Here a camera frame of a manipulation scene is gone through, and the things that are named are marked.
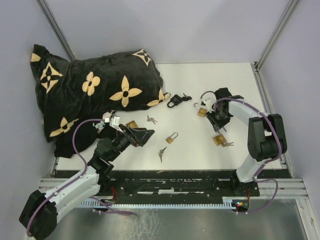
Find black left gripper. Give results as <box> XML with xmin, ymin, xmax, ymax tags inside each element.
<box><xmin>108</xmin><ymin>123</ymin><xmax>155</xmax><ymax>161</ymax></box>

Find long shackle padlock keys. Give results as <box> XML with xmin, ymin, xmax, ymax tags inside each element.
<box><xmin>221</xmin><ymin>142</ymin><xmax>234</xmax><ymax>147</ymax></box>

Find small brass padlock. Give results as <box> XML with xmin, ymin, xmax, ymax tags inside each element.
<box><xmin>193</xmin><ymin>102</ymin><xmax>207</xmax><ymax>117</ymax></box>
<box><xmin>165</xmin><ymin>132</ymin><xmax>179</xmax><ymax>144</ymax></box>

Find black floral plush pillow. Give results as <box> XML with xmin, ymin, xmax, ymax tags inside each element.
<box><xmin>30</xmin><ymin>44</ymin><xmax>170</xmax><ymax>142</ymax></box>

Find light blue cable duct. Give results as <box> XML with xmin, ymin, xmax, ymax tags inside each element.
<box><xmin>78</xmin><ymin>196</ymin><xmax>250</xmax><ymax>209</ymax></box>

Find left aluminium frame post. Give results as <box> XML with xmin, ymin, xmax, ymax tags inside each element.
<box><xmin>36</xmin><ymin>0</ymin><xmax>76</xmax><ymax>61</ymax></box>

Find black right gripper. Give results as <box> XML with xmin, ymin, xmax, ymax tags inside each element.
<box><xmin>205</xmin><ymin>106</ymin><xmax>231</xmax><ymax>132</ymax></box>

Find black floral garment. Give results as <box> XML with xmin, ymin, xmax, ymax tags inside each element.
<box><xmin>54</xmin><ymin>112</ymin><xmax>117</xmax><ymax>159</ymax></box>

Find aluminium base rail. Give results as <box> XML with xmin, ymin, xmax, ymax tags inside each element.
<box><xmin>39</xmin><ymin>178</ymin><xmax>309</xmax><ymax>200</ymax></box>

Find large brass padlock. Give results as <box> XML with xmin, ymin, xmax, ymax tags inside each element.
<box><xmin>126</xmin><ymin>120</ymin><xmax>139</xmax><ymax>129</ymax></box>

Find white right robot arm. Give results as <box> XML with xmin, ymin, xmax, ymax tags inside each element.
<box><xmin>200</xmin><ymin>87</ymin><xmax>288</xmax><ymax>196</ymax></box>

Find small padlock keys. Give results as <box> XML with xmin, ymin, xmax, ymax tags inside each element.
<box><xmin>158</xmin><ymin>147</ymin><xmax>167</xmax><ymax>163</ymax></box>

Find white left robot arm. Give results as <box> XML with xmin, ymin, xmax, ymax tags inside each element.
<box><xmin>19</xmin><ymin>124</ymin><xmax>155</xmax><ymax>240</ymax></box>

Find small brass padlock top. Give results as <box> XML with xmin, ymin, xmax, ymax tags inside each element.
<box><xmin>193</xmin><ymin>102</ymin><xmax>207</xmax><ymax>117</ymax></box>

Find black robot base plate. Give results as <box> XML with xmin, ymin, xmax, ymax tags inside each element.
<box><xmin>98</xmin><ymin>170</ymin><xmax>259</xmax><ymax>201</ymax></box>

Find aluminium frame post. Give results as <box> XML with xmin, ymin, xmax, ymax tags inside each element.
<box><xmin>36</xmin><ymin>0</ymin><xmax>76</xmax><ymax>61</ymax></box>
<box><xmin>254</xmin><ymin>0</ymin><xmax>301</xmax><ymax>73</ymax></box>

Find black padlock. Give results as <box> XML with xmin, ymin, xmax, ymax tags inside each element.
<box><xmin>167</xmin><ymin>94</ymin><xmax>183</xmax><ymax>109</ymax></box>

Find black padlock keys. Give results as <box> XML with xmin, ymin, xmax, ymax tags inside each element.
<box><xmin>181</xmin><ymin>93</ymin><xmax>192</xmax><ymax>102</ymax></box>

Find large padlock keys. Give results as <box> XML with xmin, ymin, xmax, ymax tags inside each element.
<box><xmin>147</xmin><ymin>115</ymin><xmax>158</xmax><ymax>125</ymax></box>

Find right aluminium frame post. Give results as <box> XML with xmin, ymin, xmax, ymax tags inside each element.
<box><xmin>254</xmin><ymin>0</ymin><xmax>301</xmax><ymax>73</ymax></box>

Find brass padlock long shackle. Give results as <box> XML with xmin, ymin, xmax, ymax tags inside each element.
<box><xmin>212</xmin><ymin>127</ymin><xmax>227</xmax><ymax>146</ymax></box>

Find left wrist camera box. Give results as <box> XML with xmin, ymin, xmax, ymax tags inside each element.
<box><xmin>104</xmin><ymin>115</ymin><xmax>120</xmax><ymax>130</ymax></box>

